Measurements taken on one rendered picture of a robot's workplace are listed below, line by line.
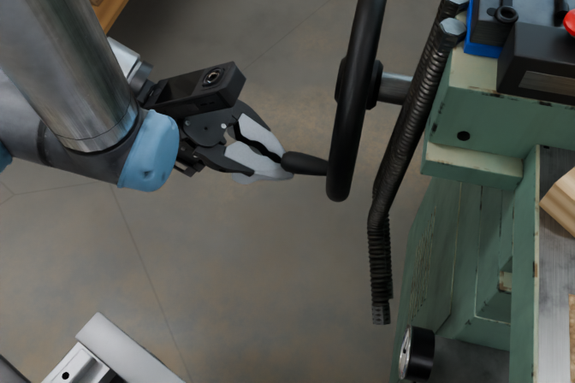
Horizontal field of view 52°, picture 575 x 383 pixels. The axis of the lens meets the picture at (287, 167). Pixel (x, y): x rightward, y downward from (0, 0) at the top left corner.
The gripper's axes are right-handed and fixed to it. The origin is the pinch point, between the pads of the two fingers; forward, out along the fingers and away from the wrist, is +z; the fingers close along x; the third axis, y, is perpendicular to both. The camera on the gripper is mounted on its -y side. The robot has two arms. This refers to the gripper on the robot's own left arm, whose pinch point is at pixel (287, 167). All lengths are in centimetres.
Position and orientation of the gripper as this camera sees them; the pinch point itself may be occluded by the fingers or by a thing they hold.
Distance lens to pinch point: 69.5
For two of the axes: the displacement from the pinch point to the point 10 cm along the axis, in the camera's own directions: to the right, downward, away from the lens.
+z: 8.3, 4.8, 2.8
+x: -2.9, 8.0, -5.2
